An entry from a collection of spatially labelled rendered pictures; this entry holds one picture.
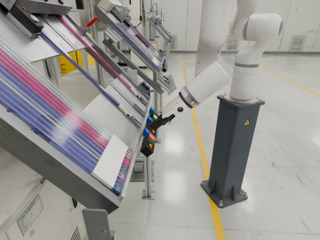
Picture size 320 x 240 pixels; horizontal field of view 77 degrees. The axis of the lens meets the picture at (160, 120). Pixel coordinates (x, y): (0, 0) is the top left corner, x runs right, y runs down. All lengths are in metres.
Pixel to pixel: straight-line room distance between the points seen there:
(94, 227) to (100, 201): 0.05
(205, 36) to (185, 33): 7.75
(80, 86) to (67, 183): 1.60
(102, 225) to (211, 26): 0.59
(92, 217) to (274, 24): 1.01
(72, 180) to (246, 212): 1.22
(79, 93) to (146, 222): 1.30
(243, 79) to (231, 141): 0.35
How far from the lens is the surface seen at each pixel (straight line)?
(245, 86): 1.14
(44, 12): 0.92
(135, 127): 0.76
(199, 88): 0.68
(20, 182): 0.81
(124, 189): 0.50
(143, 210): 1.42
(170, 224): 1.35
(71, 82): 2.05
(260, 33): 1.10
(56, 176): 0.48
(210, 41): 0.67
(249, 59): 1.12
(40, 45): 0.75
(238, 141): 1.25
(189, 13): 8.42
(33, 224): 0.82
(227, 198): 1.52
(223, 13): 0.67
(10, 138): 0.47
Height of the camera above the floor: 1.08
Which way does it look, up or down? 26 degrees down
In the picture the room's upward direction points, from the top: straight up
